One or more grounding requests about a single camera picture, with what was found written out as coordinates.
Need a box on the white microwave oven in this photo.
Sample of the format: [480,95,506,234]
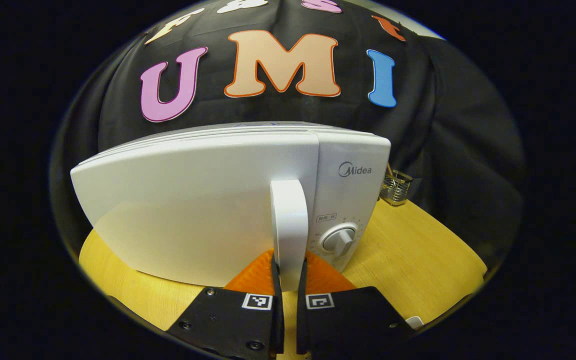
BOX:
[70,121,392,289]

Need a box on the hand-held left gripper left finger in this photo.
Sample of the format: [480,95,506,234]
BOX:
[165,249,285,360]

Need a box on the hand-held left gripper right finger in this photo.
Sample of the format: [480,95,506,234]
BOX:
[295,250,416,360]

